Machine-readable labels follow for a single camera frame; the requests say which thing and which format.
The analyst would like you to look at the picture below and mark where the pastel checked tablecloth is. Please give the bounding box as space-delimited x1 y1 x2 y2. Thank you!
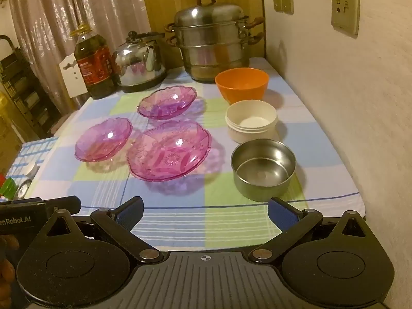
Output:
24 57 367 252

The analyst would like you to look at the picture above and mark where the stainless steel bowl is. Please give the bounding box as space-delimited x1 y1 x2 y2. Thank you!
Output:
231 139 297 202

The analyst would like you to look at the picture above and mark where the orange plastic bowl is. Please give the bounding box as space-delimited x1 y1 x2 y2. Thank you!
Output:
215 68 270 105

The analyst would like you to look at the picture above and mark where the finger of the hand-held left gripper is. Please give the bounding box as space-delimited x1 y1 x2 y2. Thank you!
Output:
44 196 82 216

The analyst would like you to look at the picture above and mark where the stainless steel kettle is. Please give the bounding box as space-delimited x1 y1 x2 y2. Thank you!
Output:
111 31 168 93

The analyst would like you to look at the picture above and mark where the white wooden chair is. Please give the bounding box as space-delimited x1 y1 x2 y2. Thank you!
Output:
58 53 90 100

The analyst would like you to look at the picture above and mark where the patterned curtain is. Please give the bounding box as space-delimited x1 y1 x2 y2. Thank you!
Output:
6 0 152 113

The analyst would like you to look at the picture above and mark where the green plastic object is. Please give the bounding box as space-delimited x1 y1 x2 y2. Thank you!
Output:
0 177 17 201

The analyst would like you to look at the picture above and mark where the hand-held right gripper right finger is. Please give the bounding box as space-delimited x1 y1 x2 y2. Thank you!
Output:
248 197 371 263

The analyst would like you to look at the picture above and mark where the beige wall data outlet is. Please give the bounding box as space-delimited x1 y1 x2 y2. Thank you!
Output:
331 0 360 36

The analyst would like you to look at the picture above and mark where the large purple glass plate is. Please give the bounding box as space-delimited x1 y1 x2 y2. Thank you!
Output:
126 120 212 182

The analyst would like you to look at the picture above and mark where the black metal rack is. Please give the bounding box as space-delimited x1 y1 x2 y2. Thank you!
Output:
0 35 62 136

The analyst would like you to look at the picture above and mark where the small purple glass plate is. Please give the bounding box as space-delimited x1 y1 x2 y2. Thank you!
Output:
75 117 133 162
137 85 198 119

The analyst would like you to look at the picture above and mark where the person's left hand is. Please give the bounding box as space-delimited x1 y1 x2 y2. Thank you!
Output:
0 234 20 298

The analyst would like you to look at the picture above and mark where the blue checked cloth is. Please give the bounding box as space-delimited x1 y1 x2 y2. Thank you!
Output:
5 137 59 198

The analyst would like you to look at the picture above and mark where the stainless steel steamer pot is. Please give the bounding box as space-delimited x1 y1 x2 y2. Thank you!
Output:
165 0 264 83

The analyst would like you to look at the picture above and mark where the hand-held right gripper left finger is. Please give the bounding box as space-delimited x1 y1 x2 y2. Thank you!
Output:
42 196 165 263

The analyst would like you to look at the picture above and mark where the cooking oil bottle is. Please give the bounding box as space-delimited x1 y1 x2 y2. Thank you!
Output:
70 24 117 100

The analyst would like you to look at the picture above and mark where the white plastic bowl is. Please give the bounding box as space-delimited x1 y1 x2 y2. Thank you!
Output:
225 100 278 144

